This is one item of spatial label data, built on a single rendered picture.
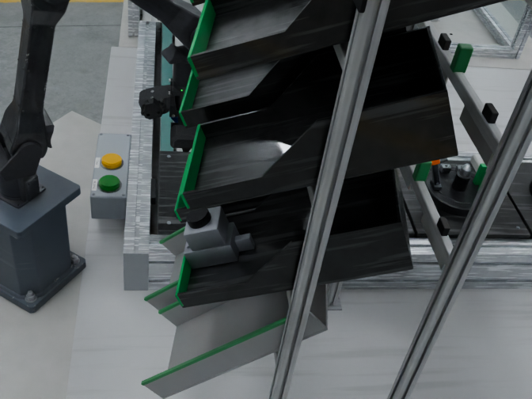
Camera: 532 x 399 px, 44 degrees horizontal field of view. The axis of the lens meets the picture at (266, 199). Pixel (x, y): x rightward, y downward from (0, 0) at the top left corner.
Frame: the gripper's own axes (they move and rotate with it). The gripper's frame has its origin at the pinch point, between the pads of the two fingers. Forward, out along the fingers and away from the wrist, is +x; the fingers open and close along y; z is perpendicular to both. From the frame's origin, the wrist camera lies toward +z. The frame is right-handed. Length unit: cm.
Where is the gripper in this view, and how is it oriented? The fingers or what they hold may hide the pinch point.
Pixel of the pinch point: (186, 135)
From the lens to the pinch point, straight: 123.8
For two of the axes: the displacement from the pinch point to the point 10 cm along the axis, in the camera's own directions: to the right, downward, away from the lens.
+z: -9.9, -0.2, -1.6
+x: -1.2, 7.5, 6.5
